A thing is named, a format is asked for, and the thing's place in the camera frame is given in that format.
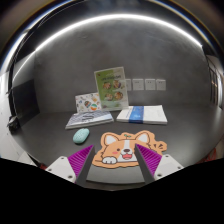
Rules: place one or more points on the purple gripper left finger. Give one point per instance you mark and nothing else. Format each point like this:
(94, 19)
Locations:
(74, 168)

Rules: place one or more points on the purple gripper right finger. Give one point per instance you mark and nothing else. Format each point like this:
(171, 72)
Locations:
(154, 166)

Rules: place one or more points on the mint green computer mouse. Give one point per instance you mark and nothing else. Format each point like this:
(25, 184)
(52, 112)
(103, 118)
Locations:
(81, 135)

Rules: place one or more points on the corgi dog shaped mousepad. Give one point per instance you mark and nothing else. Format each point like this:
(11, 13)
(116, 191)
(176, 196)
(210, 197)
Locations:
(119, 150)

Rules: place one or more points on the grey patterned book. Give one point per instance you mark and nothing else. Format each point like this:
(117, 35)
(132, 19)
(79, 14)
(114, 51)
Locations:
(87, 119)

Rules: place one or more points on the white and blue book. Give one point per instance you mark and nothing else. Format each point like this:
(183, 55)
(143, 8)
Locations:
(143, 115)

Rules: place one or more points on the colourful patterned small card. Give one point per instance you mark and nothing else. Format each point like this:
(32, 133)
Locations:
(87, 102)

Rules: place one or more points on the acrylic stand food menu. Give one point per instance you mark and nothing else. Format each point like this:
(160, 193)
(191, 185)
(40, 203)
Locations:
(111, 87)

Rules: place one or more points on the white wall socket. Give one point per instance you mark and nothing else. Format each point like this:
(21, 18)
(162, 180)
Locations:
(128, 84)
(161, 84)
(150, 84)
(138, 84)

